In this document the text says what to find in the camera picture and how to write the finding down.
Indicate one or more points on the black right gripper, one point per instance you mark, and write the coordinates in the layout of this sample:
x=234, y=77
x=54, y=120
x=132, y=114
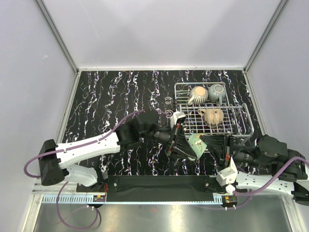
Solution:
x=217, y=143

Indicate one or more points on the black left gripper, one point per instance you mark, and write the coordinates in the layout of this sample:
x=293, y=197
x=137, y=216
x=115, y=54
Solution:
x=182, y=142

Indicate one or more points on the mint green cup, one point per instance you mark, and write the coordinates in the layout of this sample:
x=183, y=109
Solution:
x=198, y=146

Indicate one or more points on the tan glazed ceramic mug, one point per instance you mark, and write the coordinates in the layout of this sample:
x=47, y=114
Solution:
x=213, y=117

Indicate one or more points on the white ribbed ceramic mug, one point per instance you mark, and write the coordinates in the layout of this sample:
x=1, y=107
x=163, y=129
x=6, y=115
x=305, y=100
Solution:
x=198, y=95

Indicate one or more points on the grey-blue speckled ceramic mug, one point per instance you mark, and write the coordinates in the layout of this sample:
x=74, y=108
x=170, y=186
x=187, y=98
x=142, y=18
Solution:
x=217, y=94

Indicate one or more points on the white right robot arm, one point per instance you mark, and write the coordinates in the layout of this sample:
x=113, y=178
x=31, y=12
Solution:
x=267, y=164

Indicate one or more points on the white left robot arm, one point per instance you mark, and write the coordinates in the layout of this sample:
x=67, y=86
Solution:
x=58, y=162

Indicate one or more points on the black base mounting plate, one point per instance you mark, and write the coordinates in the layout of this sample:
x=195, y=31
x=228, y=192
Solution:
x=154, y=189

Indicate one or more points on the black marble pattern mat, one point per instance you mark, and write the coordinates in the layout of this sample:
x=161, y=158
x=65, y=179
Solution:
x=103, y=98

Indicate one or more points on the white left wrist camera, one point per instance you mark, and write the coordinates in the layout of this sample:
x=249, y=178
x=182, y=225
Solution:
x=176, y=117

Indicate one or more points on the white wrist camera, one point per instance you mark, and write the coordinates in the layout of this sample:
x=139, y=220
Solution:
x=176, y=117
x=227, y=177

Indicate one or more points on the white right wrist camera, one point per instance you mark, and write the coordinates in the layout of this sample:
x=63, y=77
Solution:
x=227, y=177

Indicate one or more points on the silver wire dish rack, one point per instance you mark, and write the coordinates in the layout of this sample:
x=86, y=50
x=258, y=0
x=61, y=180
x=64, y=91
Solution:
x=237, y=120

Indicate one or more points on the aluminium frame post right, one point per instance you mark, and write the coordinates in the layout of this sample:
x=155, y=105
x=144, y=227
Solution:
x=267, y=31

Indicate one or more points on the aluminium frame post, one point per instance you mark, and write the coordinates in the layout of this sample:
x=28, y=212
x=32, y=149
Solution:
x=52, y=26
x=267, y=31

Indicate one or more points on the aluminium frame post left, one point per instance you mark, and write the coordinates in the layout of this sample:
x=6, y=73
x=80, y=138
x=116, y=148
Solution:
x=52, y=26

